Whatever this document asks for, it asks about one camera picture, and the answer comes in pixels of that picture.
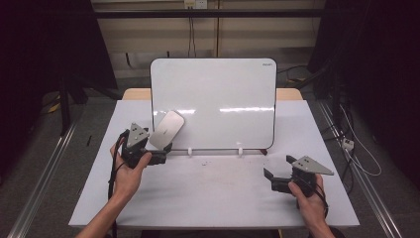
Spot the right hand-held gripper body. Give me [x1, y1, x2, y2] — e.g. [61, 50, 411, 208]
[288, 155, 335, 198]

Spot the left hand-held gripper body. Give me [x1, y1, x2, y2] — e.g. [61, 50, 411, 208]
[120, 122, 152, 170]

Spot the white whiteboard eraser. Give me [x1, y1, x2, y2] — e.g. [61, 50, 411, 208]
[149, 109, 186, 151]

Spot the white whiteboard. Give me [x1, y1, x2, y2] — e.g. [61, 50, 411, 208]
[150, 58, 277, 152]

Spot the person's right hand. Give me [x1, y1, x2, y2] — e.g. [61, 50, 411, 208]
[287, 174, 330, 226]

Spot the person's left hand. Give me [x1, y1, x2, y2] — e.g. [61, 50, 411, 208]
[109, 141, 154, 200]

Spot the black curtain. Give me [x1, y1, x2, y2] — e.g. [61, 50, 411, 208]
[306, 0, 420, 189]
[0, 0, 118, 179]

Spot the black horizontal bar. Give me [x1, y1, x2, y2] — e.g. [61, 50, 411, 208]
[93, 9, 328, 19]

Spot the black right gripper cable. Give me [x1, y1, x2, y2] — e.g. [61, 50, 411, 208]
[313, 178, 331, 219]

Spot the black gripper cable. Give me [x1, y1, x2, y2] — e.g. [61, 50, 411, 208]
[107, 129, 131, 238]
[313, 178, 331, 219]

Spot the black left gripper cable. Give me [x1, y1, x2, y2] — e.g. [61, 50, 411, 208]
[107, 129, 131, 238]

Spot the aluminium floor rail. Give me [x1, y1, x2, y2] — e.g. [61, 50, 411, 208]
[317, 99, 404, 238]
[7, 120, 82, 238]

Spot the white floor cable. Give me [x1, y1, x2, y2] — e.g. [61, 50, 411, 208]
[339, 104, 383, 178]

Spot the black hanging cable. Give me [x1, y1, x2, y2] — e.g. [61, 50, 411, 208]
[187, 8, 196, 59]

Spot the white wall socket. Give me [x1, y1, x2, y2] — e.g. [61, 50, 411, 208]
[183, 0, 209, 10]

